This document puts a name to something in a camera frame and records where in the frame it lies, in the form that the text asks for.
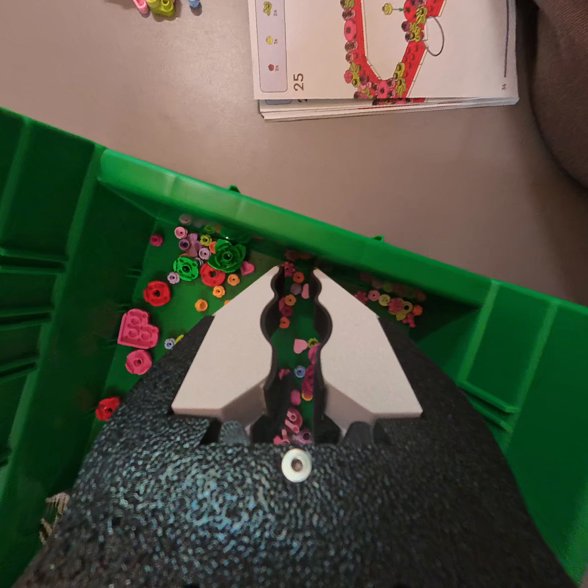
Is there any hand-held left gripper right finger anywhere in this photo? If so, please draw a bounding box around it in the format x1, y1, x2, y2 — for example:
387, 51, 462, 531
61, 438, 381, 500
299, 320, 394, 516
311, 268, 423, 435

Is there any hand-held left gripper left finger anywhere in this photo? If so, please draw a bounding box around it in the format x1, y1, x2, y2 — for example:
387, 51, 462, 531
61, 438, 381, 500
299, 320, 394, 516
171, 264, 283, 439

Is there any pile of small lego pieces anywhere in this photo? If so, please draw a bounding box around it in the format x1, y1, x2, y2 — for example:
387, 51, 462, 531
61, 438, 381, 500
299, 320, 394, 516
149, 213, 425, 446

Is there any green plastic bin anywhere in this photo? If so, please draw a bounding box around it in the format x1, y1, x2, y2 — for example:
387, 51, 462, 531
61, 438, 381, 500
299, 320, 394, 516
0, 107, 588, 588

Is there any pink round lego plate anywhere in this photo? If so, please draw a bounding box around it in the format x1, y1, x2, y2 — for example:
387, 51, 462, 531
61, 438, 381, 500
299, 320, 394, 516
126, 349, 153, 375

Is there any pink heart lego plate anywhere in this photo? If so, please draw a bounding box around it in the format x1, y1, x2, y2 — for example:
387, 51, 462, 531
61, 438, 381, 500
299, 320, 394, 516
117, 309, 160, 348

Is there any lego instruction booklet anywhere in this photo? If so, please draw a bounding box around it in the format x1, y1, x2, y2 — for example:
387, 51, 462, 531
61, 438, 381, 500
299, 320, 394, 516
248, 0, 520, 121

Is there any lime lego leaf pink flower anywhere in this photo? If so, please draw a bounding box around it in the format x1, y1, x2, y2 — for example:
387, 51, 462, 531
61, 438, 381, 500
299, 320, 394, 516
132, 0, 180, 20

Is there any dark brown sofa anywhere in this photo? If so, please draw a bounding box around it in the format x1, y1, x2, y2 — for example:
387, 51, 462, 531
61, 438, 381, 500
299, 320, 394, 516
514, 0, 588, 189

